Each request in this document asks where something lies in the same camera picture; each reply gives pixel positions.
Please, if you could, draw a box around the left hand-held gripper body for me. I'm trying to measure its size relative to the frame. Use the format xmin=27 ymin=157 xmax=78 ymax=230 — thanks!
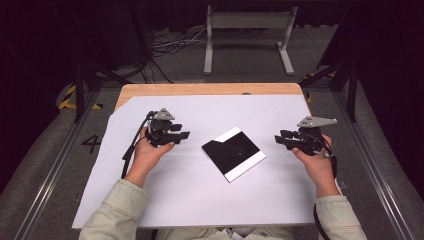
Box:
xmin=145 ymin=107 xmax=176 ymax=148

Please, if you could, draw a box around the person's left hand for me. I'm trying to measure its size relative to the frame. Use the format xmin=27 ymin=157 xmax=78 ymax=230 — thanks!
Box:
xmin=131 ymin=127 xmax=176 ymax=175

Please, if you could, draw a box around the yellow black hazard tape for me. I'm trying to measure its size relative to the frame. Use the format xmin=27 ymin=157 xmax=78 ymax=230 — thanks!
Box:
xmin=58 ymin=84 xmax=103 ymax=111

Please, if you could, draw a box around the person's right hand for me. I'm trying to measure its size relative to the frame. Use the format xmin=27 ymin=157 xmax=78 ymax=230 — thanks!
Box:
xmin=292 ymin=134 xmax=336 ymax=188

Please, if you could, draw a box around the white metal stand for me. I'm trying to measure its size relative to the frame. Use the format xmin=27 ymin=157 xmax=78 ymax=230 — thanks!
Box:
xmin=203 ymin=4 xmax=299 ymax=76

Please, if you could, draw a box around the black and white envelope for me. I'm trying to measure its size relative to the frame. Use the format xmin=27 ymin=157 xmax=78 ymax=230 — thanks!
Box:
xmin=201 ymin=126 xmax=268 ymax=184

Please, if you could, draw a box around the bundle of floor cables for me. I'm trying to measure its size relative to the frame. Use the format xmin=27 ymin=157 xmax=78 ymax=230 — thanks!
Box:
xmin=139 ymin=27 xmax=208 ymax=84

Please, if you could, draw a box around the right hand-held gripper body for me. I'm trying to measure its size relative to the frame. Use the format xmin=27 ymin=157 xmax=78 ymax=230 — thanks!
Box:
xmin=296 ymin=115 xmax=338 ymax=157

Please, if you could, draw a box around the person's torso clothing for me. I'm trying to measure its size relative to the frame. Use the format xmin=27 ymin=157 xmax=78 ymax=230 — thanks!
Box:
xmin=154 ymin=226 xmax=321 ymax=240

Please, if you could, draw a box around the white paper sheet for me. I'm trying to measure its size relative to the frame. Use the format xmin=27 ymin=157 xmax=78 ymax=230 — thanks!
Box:
xmin=72 ymin=94 xmax=344 ymax=230

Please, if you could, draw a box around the black metal stand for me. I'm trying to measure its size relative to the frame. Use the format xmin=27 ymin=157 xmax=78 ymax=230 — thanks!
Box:
xmin=71 ymin=58 xmax=134 ymax=124
xmin=299 ymin=59 xmax=360 ymax=123

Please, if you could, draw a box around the aluminium floor rail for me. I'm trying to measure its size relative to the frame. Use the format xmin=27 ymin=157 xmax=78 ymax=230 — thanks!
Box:
xmin=332 ymin=89 xmax=417 ymax=240
xmin=12 ymin=89 xmax=102 ymax=240

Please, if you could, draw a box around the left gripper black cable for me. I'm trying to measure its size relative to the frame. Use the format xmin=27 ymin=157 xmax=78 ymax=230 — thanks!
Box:
xmin=120 ymin=110 xmax=158 ymax=180

